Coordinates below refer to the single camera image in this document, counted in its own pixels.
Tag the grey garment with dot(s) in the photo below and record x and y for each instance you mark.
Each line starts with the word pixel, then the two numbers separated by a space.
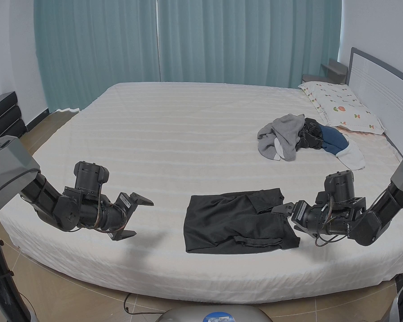
pixel 283 136

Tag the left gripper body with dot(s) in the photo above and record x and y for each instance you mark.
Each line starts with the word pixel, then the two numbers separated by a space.
pixel 116 215

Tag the black glossy garment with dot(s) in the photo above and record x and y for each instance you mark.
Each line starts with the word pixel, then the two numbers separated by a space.
pixel 310 136

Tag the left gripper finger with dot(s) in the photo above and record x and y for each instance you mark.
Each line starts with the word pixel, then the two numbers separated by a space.
pixel 141 200
pixel 124 235

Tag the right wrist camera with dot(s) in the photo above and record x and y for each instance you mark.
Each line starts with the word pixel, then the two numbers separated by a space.
pixel 322 198

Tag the black T-shirt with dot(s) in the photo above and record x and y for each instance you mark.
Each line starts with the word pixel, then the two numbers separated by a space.
pixel 238 223

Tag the white printed pillow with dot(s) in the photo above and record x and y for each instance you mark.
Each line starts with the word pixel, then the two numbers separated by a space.
pixel 342 102

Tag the dark blue garment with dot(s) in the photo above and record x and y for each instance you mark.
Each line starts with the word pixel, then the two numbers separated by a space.
pixel 334 141

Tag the white garment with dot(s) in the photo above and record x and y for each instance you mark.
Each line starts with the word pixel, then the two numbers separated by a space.
pixel 351 158

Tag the bed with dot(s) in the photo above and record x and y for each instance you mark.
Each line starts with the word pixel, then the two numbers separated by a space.
pixel 188 129

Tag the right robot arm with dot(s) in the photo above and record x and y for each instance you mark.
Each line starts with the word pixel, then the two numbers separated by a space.
pixel 372 213

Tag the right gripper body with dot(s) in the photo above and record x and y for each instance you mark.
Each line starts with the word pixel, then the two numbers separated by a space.
pixel 307 215

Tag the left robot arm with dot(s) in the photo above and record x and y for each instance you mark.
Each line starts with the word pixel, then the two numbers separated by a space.
pixel 27 193

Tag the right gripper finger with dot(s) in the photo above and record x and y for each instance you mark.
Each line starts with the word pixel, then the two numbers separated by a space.
pixel 283 209

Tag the blue-green curtain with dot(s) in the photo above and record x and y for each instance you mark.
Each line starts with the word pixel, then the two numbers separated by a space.
pixel 97 35
pixel 248 29

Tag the grey bedside table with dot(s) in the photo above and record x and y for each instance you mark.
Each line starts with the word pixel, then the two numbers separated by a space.
pixel 332 69

